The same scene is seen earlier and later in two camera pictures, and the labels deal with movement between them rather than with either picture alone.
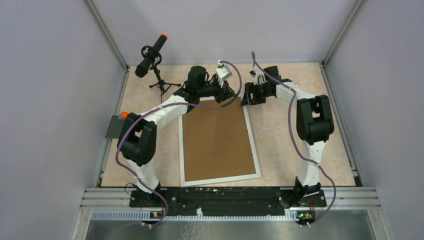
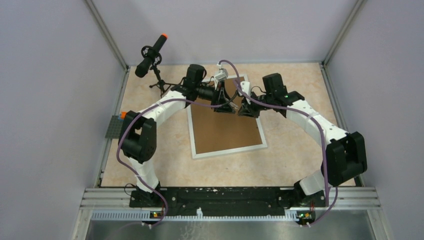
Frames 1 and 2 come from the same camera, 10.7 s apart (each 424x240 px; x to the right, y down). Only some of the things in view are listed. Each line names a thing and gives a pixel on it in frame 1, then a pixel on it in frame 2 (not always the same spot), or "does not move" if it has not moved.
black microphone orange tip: x=151 y=57 does not move
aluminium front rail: x=365 y=199 does not move
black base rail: x=227 y=201 does not move
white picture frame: x=191 y=183 -> x=219 y=152
